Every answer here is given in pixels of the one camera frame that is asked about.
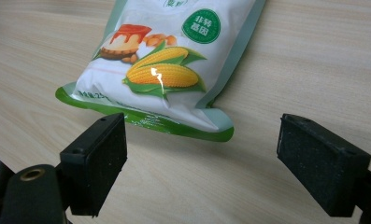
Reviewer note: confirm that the white corn print pouch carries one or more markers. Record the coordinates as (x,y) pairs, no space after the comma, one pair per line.
(161,71)

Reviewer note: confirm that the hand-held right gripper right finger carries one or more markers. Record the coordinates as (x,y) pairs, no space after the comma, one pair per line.
(321,165)

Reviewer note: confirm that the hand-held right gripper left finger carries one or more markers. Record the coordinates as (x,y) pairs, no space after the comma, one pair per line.
(94,165)

